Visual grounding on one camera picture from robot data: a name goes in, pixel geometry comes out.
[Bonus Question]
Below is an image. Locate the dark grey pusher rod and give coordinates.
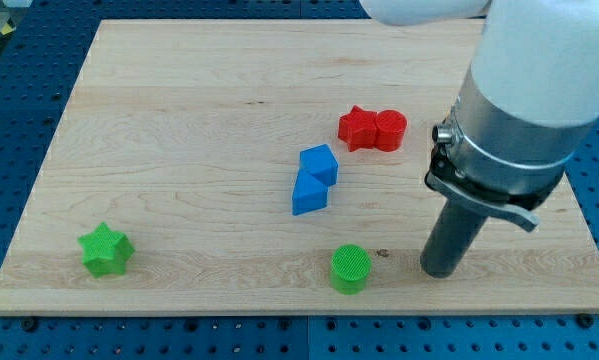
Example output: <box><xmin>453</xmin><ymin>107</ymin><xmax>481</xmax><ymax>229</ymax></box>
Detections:
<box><xmin>420</xmin><ymin>200</ymin><xmax>487</xmax><ymax>278</ymax></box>

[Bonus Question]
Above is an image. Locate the silver tool flange with clamp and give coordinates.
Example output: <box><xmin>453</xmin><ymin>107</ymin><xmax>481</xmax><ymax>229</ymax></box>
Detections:
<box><xmin>425</xmin><ymin>72</ymin><xmax>593</xmax><ymax>232</ymax></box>

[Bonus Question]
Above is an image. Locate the green cylinder block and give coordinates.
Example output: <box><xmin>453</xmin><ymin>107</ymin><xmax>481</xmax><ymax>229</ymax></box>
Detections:
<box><xmin>330</xmin><ymin>244</ymin><xmax>372</xmax><ymax>295</ymax></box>

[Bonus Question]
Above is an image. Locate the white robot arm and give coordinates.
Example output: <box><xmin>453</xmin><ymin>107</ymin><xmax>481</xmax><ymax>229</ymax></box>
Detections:
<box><xmin>362</xmin><ymin>0</ymin><xmax>599</xmax><ymax>278</ymax></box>

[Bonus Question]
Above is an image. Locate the red star block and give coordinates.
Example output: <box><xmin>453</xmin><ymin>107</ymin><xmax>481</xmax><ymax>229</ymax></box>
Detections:
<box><xmin>337</xmin><ymin>105</ymin><xmax>378</xmax><ymax>152</ymax></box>

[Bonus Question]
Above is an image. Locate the green star block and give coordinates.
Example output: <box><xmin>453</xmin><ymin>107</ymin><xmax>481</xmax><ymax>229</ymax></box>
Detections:
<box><xmin>77</xmin><ymin>222</ymin><xmax>135</xmax><ymax>278</ymax></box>

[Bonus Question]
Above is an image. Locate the red cylinder block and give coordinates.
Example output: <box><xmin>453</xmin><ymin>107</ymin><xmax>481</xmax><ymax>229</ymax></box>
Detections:
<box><xmin>375</xmin><ymin>110</ymin><xmax>407</xmax><ymax>152</ymax></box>

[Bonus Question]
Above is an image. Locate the blue wedge block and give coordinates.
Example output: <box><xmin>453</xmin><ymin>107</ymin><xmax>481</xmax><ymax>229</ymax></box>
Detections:
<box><xmin>292</xmin><ymin>169</ymin><xmax>329</xmax><ymax>216</ymax></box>

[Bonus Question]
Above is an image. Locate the blue cube block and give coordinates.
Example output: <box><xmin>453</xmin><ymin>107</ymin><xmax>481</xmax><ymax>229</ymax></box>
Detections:
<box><xmin>299</xmin><ymin>144</ymin><xmax>339</xmax><ymax>186</ymax></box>

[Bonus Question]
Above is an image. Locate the wooden board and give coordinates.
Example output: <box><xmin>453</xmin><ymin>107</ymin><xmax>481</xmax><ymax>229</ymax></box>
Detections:
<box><xmin>0</xmin><ymin>20</ymin><xmax>599</xmax><ymax>317</ymax></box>

